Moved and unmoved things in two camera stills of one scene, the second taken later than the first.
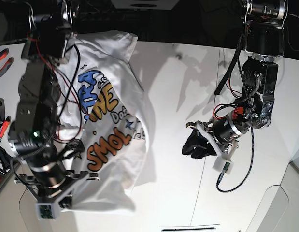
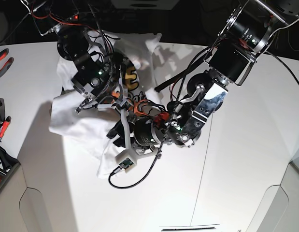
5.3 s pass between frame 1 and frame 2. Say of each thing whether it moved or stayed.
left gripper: moved
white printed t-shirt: moved
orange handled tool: stayed
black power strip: stayed
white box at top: stayed
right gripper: moved
